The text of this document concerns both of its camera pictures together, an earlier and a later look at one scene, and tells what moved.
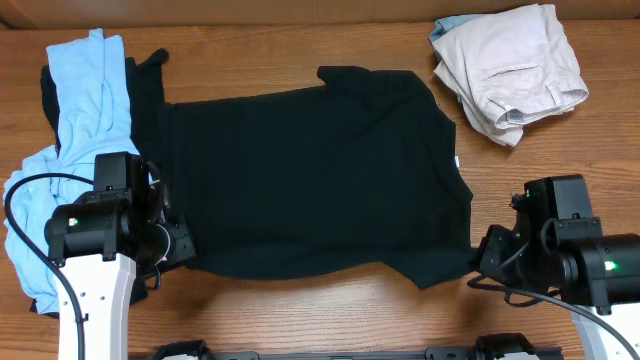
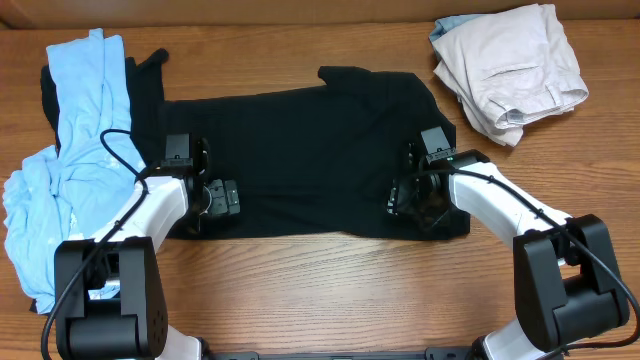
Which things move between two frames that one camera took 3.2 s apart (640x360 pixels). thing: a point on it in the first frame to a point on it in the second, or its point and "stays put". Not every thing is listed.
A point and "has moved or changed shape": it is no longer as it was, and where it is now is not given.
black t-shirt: [357, 177] has moved or changed shape
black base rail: [434, 353] stays put
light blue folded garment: [444, 24] stays put
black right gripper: [491, 264] to [400, 202]
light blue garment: [93, 114] stays put
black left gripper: [184, 245] to [219, 204]
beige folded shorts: [511, 67] stays put
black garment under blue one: [146, 107] stays put
